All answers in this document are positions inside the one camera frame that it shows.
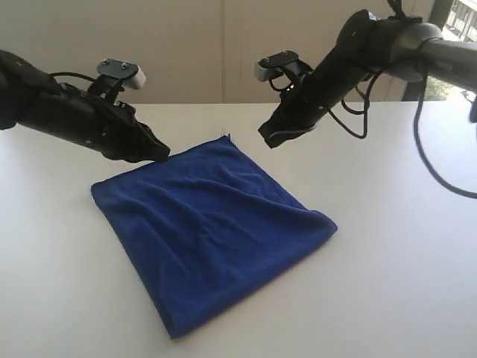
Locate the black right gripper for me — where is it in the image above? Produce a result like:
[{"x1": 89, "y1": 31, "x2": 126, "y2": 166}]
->
[{"x1": 258, "y1": 80, "x2": 335, "y2": 148}]

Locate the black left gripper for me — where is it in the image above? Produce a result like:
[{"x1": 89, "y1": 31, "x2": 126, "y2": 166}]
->
[{"x1": 85, "y1": 102, "x2": 171, "y2": 163}]

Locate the blue microfiber cloth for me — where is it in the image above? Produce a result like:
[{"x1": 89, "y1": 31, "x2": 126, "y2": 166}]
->
[{"x1": 91, "y1": 136, "x2": 338, "y2": 339}]

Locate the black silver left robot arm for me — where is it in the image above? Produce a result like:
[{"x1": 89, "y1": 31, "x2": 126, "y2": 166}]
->
[{"x1": 1, "y1": 51, "x2": 170, "y2": 163}]

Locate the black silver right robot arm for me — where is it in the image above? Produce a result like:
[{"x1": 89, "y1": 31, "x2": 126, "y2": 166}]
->
[{"x1": 255, "y1": 10, "x2": 476, "y2": 148}]

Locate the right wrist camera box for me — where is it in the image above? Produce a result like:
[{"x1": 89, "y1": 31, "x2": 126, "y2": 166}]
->
[{"x1": 254, "y1": 50, "x2": 313, "y2": 92}]

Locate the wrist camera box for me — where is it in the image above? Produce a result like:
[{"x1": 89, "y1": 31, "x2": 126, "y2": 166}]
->
[
  {"x1": 254, "y1": 50, "x2": 313, "y2": 92},
  {"x1": 87, "y1": 58, "x2": 146, "y2": 104}
]

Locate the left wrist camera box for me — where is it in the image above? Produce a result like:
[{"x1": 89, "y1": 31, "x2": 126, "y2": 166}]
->
[{"x1": 87, "y1": 58, "x2": 146, "y2": 104}]

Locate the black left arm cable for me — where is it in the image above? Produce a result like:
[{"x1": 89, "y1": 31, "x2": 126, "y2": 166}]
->
[{"x1": 50, "y1": 72, "x2": 98, "y2": 85}]

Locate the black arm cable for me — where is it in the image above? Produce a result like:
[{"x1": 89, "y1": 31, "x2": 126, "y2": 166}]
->
[
  {"x1": 50, "y1": 72, "x2": 98, "y2": 85},
  {"x1": 268, "y1": 0, "x2": 477, "y2": 198}
]

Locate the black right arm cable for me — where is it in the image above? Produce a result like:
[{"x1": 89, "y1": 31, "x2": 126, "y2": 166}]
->
[{"x1": 268, "y1": 0, "x2": 477, "y2": 198}]

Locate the dark window frame post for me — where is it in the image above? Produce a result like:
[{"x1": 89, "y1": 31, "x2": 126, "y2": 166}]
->
[{"x1": 402, "y1": 0, "x2": 452, "y2": 101}]

